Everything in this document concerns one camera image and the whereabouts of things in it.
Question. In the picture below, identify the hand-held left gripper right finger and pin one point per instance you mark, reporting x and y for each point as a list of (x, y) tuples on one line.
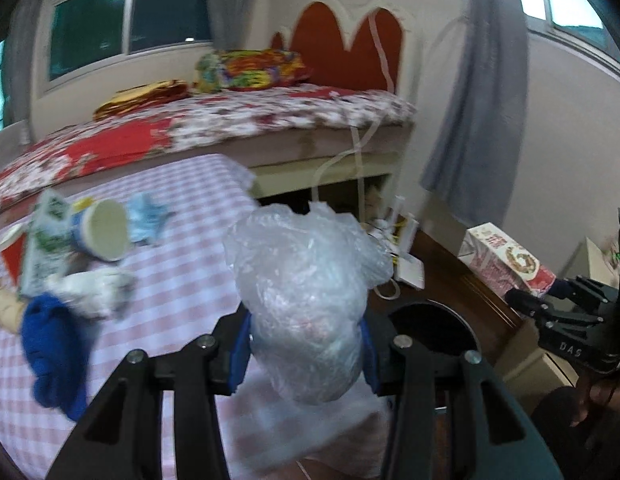
[(370, 360)]

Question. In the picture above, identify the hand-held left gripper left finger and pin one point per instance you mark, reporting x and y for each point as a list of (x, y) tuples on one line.
[(238, 355)]

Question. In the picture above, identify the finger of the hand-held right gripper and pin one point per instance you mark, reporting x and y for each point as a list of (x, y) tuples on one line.
[(589, 291), (544, 312)]

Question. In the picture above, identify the black round trash bin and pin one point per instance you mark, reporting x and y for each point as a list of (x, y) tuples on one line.
[(429, 325)]

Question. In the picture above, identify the red and white carton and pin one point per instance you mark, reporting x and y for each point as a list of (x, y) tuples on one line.
[(504, 255)]

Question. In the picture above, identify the clear plastic bag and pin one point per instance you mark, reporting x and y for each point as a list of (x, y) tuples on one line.
[(305, 285)]

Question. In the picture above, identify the blue paper cup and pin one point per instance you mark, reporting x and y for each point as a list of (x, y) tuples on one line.
[(105, 230)]

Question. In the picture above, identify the blue cloth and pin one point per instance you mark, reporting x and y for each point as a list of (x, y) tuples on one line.
[(55, 355)]

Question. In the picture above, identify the red paper cup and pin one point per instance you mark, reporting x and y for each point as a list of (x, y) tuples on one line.
[(12, 260)]

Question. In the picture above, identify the person's right forearm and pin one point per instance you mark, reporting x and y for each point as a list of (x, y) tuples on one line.
[(602, 395)]

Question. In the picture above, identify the white box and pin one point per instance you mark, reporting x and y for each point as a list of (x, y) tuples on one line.
[(599, 262)]

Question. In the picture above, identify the white flat device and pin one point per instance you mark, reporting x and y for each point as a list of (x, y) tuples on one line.
[(410, 272)]

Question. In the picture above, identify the pink checkered tablecloth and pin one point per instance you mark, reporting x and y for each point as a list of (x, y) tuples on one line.
[(190, 270)]

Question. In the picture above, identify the white power strip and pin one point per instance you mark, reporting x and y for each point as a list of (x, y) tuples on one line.
[(407, 235)]

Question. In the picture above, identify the white crumpled tissue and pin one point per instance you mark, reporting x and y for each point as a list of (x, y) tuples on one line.
[(90, 290)]

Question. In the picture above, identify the light blue crumpled paper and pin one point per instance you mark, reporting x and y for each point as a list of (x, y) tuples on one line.
[(147, 217)]

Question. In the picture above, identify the long grey curtain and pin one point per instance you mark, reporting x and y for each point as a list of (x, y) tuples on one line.
[(479, 110)]

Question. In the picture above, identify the green and white carton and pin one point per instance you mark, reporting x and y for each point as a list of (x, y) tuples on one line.
[(40, 245)]

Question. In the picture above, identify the red floral bedsheet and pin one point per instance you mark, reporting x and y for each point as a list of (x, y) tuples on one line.
[(270, 110)]

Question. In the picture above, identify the yellow and red folded blanket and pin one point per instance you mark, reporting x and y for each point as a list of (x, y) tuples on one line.
[(140, 97)]

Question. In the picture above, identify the colourful patterned pillow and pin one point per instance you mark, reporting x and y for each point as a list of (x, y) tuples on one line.
[(250, 70)]

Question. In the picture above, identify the red padded headboard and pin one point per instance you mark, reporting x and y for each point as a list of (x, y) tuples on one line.
[(335, 45)]

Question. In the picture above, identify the large white-framed window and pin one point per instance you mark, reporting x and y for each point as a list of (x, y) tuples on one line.
[(160, 15)]

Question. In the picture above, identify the short grey curtain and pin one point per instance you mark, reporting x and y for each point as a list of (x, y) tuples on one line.
[(235, 0)]

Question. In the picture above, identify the beige bed frame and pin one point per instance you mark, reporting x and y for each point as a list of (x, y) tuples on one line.
[(300, 160)]

